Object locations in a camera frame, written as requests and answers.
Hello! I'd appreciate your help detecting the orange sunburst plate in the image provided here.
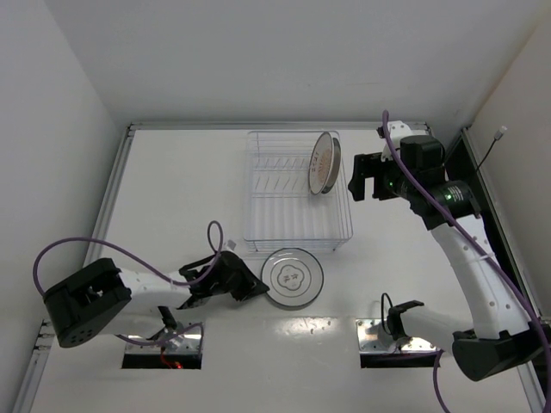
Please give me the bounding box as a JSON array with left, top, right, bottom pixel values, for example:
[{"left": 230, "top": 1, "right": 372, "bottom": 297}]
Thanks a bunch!
[{"left": 308, "top": 132, "right": 334, "bottom": 195}]

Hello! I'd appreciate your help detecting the black rimmed clover plate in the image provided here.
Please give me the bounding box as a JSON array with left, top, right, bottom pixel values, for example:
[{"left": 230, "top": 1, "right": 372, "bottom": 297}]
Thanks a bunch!
[{"left": 260, "top": 248, "right": 325, "bottom": 310}]

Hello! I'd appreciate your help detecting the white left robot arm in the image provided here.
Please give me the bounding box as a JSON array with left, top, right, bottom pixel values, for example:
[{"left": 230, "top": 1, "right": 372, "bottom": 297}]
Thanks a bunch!
[{"left": 43, "top": 250, "right": 269, "bottom": 348}]

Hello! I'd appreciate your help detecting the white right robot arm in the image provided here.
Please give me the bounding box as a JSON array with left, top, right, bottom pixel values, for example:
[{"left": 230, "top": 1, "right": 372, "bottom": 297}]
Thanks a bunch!
[{"left": 348, "top": 135, "right": 550, "bottom": 381}]

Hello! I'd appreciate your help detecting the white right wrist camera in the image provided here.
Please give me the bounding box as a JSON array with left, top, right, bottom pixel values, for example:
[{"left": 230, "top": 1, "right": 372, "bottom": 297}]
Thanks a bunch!
[{"left": 387, "top": 120, "right": 412, "bottom": 139}]

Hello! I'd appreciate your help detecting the black wall cable with plug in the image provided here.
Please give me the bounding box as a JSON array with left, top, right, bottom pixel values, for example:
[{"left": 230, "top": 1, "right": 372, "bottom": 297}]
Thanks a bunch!
[{"left": 475, "top": 125, "right": 508, "bottom": 171}]

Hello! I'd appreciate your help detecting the clear wire dish rack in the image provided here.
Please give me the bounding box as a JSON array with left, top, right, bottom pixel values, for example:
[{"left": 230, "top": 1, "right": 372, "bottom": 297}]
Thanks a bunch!
[{"left": 243, "top": 130, "right": 353, "bottom": 253}]

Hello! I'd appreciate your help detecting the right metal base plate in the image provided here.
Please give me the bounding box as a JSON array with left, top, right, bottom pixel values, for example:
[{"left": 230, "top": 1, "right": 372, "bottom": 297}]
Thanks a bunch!
[{"left": 356, "top": 318, "right": 437, "bottom": 354}]

